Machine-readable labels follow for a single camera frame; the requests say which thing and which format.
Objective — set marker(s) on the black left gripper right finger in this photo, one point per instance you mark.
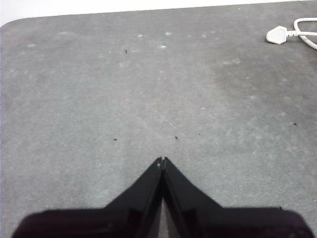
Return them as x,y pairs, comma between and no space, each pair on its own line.
210,223

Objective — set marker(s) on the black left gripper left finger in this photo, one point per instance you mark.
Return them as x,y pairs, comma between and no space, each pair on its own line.
119,221

